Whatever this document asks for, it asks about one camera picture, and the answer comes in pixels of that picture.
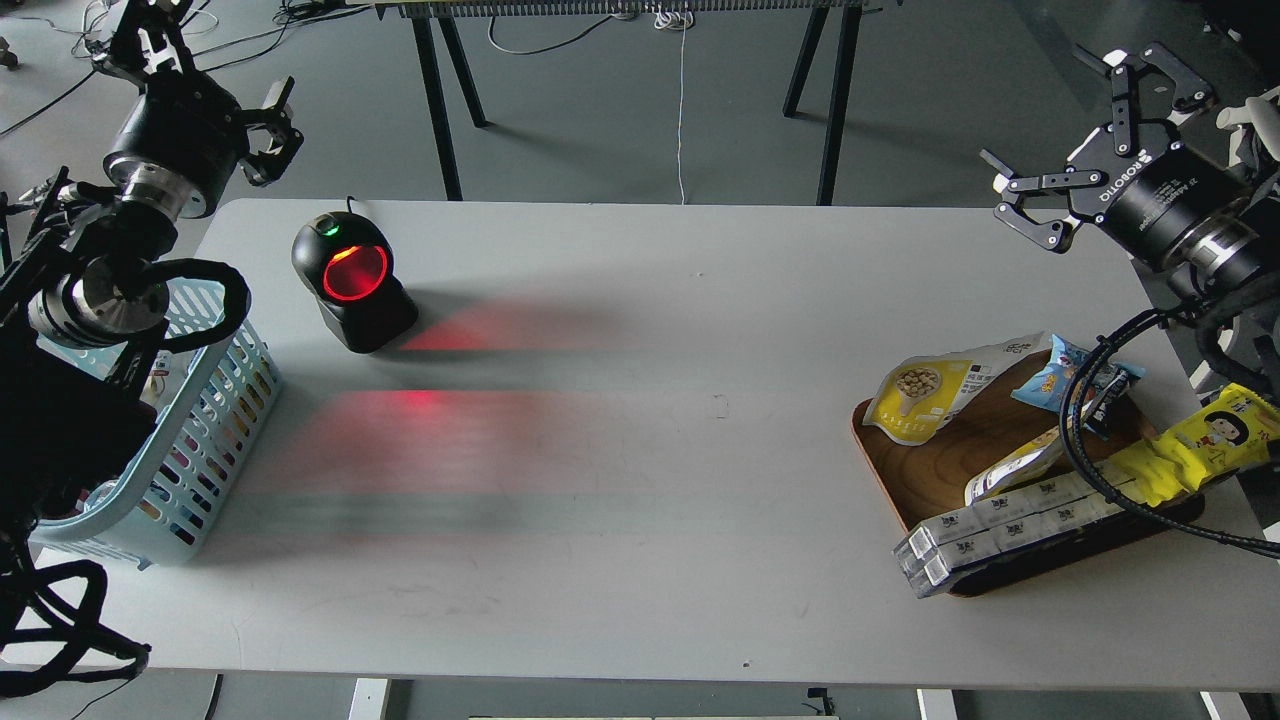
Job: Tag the white boxed snack pack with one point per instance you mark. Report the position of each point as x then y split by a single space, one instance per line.
1003 540

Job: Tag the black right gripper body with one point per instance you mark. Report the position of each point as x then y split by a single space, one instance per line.
1168 205

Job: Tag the yellow white snack pouch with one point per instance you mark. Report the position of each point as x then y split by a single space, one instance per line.
924 393

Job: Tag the snack bag in basket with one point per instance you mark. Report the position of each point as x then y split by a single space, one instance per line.
155 391

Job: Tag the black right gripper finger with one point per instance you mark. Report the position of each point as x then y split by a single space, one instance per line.
1152 89
1039 207

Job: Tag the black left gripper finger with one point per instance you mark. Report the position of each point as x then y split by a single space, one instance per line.
140 38
275 119

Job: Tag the yellow cartoon snack bag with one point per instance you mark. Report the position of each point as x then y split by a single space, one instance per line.
1231 432

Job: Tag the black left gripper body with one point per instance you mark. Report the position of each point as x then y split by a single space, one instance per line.
184 123

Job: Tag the wooden tray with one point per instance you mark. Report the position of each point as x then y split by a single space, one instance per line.
926 480

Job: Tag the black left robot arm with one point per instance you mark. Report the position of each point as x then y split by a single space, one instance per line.
90 302

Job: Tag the yellow white standing pouch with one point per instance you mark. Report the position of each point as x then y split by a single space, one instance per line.
1027 462

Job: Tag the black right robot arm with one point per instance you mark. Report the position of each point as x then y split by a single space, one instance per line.
1217 299

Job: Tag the black barcode scanner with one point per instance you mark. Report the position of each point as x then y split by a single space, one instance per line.
346 262

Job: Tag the black trestle table legs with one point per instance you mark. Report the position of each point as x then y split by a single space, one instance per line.
637 101

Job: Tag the blue snack packet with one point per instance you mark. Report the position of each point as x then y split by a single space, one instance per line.
1048 388

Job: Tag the light blue plastic basket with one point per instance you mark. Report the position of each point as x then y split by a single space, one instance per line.
164 504

